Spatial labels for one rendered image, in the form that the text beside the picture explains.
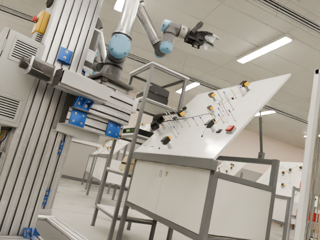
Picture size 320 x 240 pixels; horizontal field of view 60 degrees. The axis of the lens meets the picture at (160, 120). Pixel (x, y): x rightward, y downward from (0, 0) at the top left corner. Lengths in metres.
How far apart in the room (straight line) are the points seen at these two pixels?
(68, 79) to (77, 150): 7.91
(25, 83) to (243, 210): 1.53
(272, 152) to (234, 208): 10.75
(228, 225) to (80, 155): 7.68
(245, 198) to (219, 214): 0.25
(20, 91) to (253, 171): 10.97
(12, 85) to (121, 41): 0.60
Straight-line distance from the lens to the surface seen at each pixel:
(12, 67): 1.61
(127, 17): 1.68
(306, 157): 1.63
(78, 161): 9.26
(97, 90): 1.45
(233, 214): 1.96
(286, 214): 5.85
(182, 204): 2.01
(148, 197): 2.42
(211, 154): 1.85
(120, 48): 1.57
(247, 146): 11.83
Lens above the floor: 0.68
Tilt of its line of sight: 11 degrees up
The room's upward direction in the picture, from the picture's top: 13 degrees clockwise
